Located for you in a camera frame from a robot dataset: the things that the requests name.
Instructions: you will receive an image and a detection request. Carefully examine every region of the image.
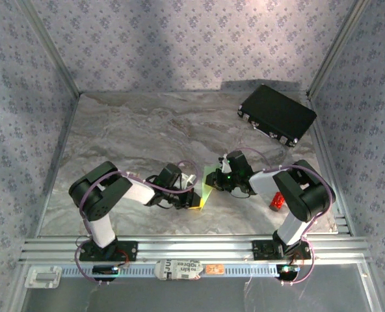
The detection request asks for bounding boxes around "black controller board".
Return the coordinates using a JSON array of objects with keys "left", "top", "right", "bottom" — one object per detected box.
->
[
  {"left": 276, "top": 263, "right": 300, "bottom": 281},
  {"left": 92, "top": 265, "right": 120, "bottom": 282}
]

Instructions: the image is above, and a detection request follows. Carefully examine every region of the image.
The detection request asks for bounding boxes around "aluminium table side rail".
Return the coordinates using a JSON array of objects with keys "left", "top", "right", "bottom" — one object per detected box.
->
[
  {"left": 308, "top": 94, "right": 354, "bottom": 237},
  {"left": 29, "top": 94, "right": 81, "bottom": 240}
]

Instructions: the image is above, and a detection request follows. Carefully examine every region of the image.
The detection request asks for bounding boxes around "white printed paper roll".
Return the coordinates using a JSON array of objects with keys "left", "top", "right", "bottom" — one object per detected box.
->
[{"left": 155, "top": 259, "right": 204, "bottom": 281}]

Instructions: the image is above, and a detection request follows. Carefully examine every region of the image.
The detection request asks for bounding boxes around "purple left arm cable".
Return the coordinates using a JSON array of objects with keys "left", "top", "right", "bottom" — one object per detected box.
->
[{"left": 74, "top": 160, "right": 200, "bottom": 287}]

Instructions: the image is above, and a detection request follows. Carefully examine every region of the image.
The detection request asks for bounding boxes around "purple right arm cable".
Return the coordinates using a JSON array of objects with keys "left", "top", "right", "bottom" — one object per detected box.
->
[{"left": 236, "top": 148, "right": 336, "bottom": 287}]

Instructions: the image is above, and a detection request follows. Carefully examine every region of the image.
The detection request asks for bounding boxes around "black left controller board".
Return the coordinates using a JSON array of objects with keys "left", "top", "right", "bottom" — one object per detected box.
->
[{"left": 92, "top": 265, "right": 120, "bottom": 282}]

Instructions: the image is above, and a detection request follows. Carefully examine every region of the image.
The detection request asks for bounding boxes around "slotted grey cable duct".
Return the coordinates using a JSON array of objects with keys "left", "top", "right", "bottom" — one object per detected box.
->
[{"left": 60, "top": 265, "right": 278, "bottom": 279}]

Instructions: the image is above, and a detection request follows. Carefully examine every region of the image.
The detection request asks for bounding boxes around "aluminium corner post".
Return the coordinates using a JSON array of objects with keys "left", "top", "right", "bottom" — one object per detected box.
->
[
  {"left": 306, "top": 0, "right": 372, "bottom": 98},
  {"left": 16, "top": 0, "right": 83, "bottom": 97}
]

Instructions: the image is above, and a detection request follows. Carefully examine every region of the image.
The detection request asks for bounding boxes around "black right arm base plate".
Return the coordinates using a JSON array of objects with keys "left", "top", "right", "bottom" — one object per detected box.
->
[{"left": 251, "top": 239, "right": 312, "bottom": 261}]

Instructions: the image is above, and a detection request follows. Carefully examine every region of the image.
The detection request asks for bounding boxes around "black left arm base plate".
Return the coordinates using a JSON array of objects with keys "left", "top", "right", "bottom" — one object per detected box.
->
[{"left": 78, "top": 240, "right": 139, "bottom": 263}]

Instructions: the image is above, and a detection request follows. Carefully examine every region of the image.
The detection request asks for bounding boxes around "light green paper sheet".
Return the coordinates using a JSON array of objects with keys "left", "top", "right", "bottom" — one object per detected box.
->
[{"left": 197, "top": 165, "right": 221, "bottom": 212}]

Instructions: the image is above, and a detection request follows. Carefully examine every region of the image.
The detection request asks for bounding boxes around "black hard case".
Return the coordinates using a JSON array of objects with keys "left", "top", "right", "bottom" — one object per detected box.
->
[{"left": 237, "top": 84, "right": 317, "bottom": 149}]

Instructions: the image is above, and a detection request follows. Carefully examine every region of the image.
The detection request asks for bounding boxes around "red glitter tube white cap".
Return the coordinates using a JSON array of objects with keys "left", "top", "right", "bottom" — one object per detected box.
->
[{"left": 269, "top": 191, "right": 286, "bottom": 212}]

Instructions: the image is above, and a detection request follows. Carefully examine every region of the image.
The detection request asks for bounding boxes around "aluminium mounting rail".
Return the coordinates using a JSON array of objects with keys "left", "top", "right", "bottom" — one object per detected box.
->
[{"left": 18, "top": 236, "right": 374, "bottom": 265}]

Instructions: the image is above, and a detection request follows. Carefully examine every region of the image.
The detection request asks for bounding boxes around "white plastic bracket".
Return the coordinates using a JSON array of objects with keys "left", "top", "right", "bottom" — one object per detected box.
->
[{"left": 23, "top": 265, "right": 62, "bottom": 289}]

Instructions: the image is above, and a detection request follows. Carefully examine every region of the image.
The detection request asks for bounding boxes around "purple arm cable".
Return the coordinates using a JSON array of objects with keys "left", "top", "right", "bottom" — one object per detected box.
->
[
  {"left": 74, "top": 160, "right": 200, "bottom": 287},
  {"left": 236, "top": 148, "right": 336, "bottom": 287}
]

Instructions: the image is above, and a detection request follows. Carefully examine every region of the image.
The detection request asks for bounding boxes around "black right controller board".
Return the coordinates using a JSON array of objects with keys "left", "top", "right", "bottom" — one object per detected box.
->
[{"left": 276, "top": 263, "right": 300, "bottom": 281}]

